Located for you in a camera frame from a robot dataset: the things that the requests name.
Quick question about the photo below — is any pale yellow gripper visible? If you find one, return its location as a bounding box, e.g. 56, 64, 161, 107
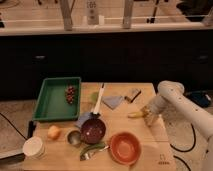
142, 107, 159, 126

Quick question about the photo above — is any yellow banana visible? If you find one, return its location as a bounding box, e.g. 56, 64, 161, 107
127, 111, 145, 118

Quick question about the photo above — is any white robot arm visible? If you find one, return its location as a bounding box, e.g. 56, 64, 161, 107
141, 81, 213, 171

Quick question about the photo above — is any red bowl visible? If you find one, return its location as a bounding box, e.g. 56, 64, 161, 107
108, 132, 141, 166

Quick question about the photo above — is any small brown box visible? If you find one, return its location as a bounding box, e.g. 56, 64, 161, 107
124, 88, 141, 103

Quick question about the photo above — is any blue cloth under pan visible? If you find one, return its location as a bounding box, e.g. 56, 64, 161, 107
75, 112, 91, 128

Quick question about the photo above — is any green pepper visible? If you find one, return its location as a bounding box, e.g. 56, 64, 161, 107
80, 142, 106, 161

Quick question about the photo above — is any small metal cup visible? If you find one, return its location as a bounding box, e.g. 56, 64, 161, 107
67, 130, 82, 147

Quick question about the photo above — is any red grape bunch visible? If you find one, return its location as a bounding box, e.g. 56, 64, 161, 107
65, 86, 75, 104

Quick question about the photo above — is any green plastic tray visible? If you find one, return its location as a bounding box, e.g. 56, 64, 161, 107
33, 77, 81, 122

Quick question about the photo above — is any orange fruit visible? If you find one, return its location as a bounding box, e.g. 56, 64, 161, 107
47, 126, 61, 140

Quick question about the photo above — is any white paper cup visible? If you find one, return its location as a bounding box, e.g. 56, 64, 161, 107
22, 136, 45, 158

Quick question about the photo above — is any black cable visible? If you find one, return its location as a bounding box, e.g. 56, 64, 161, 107
0, 112, 28, 141
169, 123, 198, 171

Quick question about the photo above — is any black cable left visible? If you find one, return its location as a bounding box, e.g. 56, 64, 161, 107
0, 112, 28, 141

